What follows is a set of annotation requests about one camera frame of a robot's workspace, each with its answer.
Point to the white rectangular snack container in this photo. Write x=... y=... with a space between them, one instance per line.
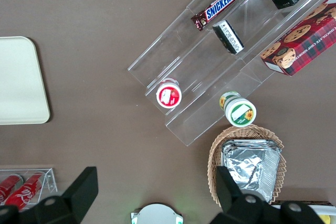
x=323 y=209

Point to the red lidded cup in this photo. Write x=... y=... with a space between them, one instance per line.
x=168 y=96

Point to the aluminium foil tray stack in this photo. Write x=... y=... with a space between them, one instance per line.
x=249 y=166

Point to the clear acrylic step stand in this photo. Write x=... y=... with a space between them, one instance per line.
x=199 y=82

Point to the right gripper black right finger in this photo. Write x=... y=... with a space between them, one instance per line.
x=228 y=195

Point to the clear acrylic bottle rack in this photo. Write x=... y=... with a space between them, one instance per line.
x=51 y=182

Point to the cream plastic tray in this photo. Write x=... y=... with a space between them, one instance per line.
x=18 y=82

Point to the light wicker basket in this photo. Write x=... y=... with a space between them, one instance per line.
x=215 y=155

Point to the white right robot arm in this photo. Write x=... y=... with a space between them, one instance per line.
x=157 y=213

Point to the red tartan cookie box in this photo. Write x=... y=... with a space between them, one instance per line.
x=302 y=43

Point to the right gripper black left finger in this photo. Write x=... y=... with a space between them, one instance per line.
x=78 y=190

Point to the green lidded cup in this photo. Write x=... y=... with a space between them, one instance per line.
x=240 y=112

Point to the yellow snack pack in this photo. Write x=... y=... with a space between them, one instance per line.
x=326 y=220

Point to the Snickers chocolate bar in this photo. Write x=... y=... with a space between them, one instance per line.
x=219 y=7

